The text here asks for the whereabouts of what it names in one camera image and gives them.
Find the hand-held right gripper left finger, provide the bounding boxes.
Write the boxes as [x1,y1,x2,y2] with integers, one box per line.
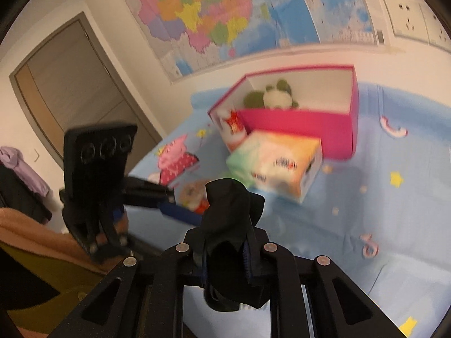
[46,227,212,338]

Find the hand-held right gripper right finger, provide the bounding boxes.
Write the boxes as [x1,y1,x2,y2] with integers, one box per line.
[243,229,406,338]

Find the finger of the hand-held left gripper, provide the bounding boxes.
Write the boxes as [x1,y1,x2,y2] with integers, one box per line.
[121,176,176,204]
[123,196,204,226]

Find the pink floral tissue pack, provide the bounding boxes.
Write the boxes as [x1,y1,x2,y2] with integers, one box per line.
[175,179,212,216]

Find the black sock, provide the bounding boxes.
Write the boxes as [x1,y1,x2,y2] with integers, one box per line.
[199,179,272,312]

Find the pink cardboard box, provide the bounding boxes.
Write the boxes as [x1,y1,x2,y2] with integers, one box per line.
[207,64,360,161]

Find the green white plush toy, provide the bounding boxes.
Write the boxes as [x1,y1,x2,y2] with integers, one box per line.
[243,79,300,110]

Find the person's left forearm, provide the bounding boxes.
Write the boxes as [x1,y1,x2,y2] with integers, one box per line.
[0,207,131,275]

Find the person's left hand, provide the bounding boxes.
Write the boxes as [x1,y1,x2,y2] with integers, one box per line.
[112,208,129,235]

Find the purple clothing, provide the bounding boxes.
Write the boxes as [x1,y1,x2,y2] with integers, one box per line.
[0,145,50,198]

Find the dark cloth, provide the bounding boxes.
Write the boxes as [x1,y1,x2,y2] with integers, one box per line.
[0,164,53,224]

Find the grey brown door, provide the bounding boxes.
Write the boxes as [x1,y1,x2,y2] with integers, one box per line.
[10,11,163,184]

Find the red white tissue pack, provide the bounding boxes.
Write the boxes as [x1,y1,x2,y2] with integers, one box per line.
[211,107,249,151]

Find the pastel tissue pack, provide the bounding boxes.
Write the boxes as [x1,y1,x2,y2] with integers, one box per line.
[225,130,323,205]

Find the blue cartoon printed bedsheet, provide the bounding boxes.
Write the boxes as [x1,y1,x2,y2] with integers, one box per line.
[129,81,451,338]

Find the olive green buttoned garment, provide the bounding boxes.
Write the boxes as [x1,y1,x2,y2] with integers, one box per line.
[0,243,118,336]

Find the colourful wall map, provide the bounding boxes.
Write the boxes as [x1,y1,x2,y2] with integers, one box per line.
[123,0,386,85]

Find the white wall socket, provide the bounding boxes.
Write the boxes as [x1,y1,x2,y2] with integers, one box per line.
[419,2,451,49]
[382,0,430,39]

